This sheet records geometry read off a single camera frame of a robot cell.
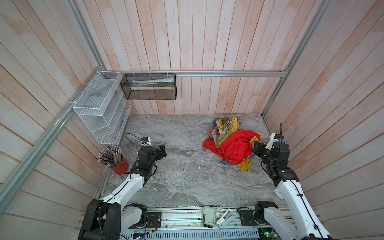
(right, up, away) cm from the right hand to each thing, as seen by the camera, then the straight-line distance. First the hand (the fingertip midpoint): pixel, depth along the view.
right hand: (255, 141), depth 79 cm
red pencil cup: (-74, -16, +4) cm, 76 cm away
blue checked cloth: (-14, -13, +13) cm, 23 cm away
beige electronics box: (-26, -35, -8) cm, 44 cm away
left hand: (-54, -5, +8) cm, 55 cm away
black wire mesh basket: (-64, +37, +25) cm, 78 cm away
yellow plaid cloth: (-14, +8, +9) cm, 18 cm away
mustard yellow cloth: (0, -15, +11) cm, 18 cm away
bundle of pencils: (-80, -9, +4) cm, 81 cm away
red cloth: (-10, -4, +1) cm, 11 cm away
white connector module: (-17, -37, -8) cm, 42 cm away
